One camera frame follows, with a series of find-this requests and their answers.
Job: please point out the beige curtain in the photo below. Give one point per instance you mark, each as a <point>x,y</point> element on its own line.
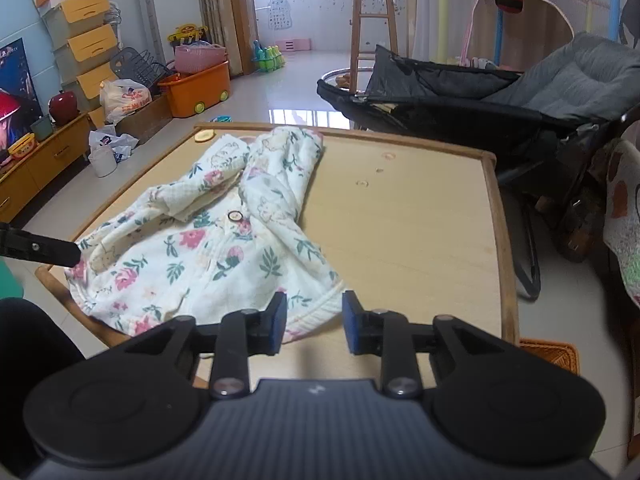
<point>215,10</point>

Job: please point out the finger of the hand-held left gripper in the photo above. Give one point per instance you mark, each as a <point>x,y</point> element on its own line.
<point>50,252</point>

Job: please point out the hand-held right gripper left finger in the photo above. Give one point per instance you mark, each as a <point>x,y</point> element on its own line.
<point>281,325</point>

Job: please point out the red apple ornament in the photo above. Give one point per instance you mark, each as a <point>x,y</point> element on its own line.
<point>64,107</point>

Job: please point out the floral baby shirt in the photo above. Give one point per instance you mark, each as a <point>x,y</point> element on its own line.
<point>210,260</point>

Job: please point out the yellow drawer storage cabinet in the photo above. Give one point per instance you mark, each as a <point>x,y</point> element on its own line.
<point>85,35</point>

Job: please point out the orange wheeled storage bin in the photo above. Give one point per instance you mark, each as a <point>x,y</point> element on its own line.
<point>195,92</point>

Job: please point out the teal plastic bucket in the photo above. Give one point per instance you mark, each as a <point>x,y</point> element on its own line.
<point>10,282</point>

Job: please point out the wooden television cabinet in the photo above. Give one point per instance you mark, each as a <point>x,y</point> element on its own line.
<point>45,160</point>

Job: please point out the person's black trouser leg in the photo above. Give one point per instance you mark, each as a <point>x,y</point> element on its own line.
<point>30,340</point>

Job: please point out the white standing air conditioner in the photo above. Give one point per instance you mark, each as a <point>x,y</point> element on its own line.
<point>170,0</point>

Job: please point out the pink plastic basket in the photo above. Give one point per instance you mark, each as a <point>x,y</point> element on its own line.
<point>200,57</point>

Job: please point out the yellow toy bowl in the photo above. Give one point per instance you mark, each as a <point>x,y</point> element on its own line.
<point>22,146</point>

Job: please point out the pink step box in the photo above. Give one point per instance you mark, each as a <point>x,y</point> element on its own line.
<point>294,45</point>

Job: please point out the yellow plastic toy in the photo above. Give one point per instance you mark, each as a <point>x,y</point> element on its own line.
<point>187,32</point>

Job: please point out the tall wooden bar stool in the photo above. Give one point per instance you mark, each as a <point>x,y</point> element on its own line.
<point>357,35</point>

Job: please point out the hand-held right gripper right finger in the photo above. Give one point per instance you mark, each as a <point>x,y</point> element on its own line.
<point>350,327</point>

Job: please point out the white orange printed plastic bag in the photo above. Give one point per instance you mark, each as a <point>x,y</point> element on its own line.
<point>125,100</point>

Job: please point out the grey reclining chair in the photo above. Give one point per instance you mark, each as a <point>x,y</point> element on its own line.
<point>565,85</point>

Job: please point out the hula hoop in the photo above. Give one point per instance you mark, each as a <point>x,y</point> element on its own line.
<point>330,72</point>

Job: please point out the white hanging chart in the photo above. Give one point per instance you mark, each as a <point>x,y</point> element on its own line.
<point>280,14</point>

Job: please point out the green toy bowling pins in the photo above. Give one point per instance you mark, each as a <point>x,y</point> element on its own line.
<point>269,59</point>

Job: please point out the white plastic bucket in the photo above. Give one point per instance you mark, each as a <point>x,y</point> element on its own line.
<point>102,162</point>

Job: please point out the blue toy bucket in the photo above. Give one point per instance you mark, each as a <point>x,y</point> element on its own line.
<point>221,119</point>

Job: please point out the yellow round coaster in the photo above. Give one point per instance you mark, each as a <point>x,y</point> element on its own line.
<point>204,135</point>

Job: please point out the white blue plastic bag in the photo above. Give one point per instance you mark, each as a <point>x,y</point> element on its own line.
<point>112,140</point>

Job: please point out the white quilted patchwork blanket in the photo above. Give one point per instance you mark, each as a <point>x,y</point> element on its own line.
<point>625,240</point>

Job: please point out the black hanging bag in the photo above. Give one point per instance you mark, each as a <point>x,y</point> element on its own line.
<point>631,20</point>

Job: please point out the television screen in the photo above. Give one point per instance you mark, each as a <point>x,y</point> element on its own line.
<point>17,100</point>

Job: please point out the red boxing toy stand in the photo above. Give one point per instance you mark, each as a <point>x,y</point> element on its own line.
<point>510,0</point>

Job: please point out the small green pot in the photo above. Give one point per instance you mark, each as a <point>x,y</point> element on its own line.
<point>41,127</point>

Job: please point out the plain brown cardboard box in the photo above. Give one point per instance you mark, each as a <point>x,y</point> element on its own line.
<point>150,122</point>

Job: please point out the orange wicker basket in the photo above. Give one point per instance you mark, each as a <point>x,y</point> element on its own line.
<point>550,355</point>

